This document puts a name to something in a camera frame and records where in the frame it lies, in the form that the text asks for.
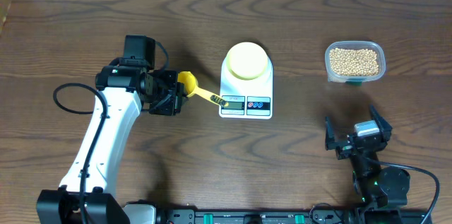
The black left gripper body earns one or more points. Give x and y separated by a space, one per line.
167 92

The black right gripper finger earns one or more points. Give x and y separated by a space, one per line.
330 143
384 127

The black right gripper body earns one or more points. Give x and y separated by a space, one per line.
345 151

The yellow measuring scoop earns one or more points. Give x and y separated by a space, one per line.
190 83

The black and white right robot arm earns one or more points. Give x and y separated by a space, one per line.
379 187

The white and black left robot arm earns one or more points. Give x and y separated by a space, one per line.
86 193

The white digital kitchen scale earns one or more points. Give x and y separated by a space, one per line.
248 99

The yellow bowl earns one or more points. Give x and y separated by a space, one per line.
247 61

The soybeans in container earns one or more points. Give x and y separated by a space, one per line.
354 62

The clear plastic container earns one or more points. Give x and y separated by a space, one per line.
333 77

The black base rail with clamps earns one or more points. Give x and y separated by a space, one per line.
317 215

